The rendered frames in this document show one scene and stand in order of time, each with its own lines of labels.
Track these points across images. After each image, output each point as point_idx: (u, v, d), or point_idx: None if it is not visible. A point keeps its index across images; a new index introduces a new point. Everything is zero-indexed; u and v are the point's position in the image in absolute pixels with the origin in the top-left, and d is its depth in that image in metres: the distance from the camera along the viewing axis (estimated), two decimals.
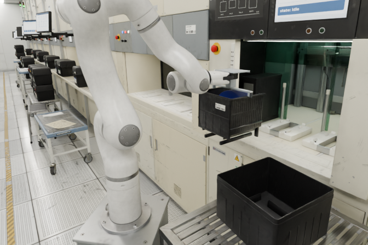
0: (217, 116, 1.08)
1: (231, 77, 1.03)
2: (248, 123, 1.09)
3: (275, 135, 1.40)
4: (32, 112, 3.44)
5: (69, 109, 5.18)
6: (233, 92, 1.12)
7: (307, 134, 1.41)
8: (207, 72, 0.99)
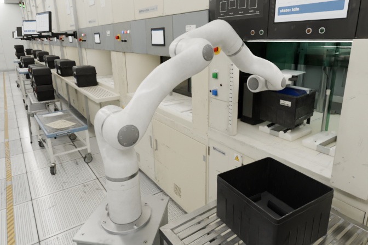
0: (282, 110, 1.33)
1: (295, 79, 1.27)
2: (306, 114, 1.36)
3: (275, 135, 1.40)
4: (32, 112, 3.44)
5: (69, 109, 5.18)
6: (291, 89, 1.38)
7: (307, 134, 1.41)
8: None
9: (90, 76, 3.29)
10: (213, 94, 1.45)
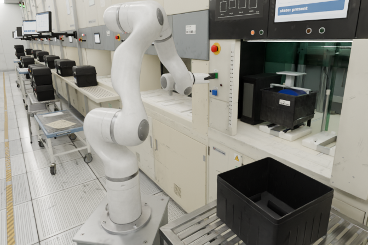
0: (281, 110, 1.34)
1: (210, 77, 1.34)
2: (306, 115, 1.35)
3: (275, 135, 1.40)
4: (32, 112, 3.44)
5: (69, 109, 5.18)
6: (291, 91, 1.38)
7: (307, 134, 1.41)
8: (191, 74, 1.29)
9: (90, 76, 3.29)
10: (213, 94, 1.45)
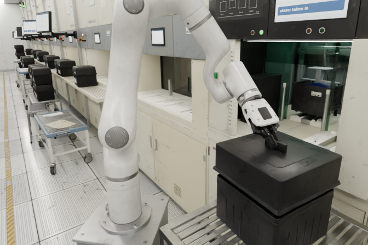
0: (312, 100, 1.51)
1: (276, 124, 0.87)
2: (334, 105, 1.53)
3: (305, 124, 1.58)
4: (32, 112, 3.44)
5: (69, 109, 5.18)
6: (320, 83, 1.56)
7: (334, 122, 1.59)
8: None
9: (90, 76, 3.29)
10: None
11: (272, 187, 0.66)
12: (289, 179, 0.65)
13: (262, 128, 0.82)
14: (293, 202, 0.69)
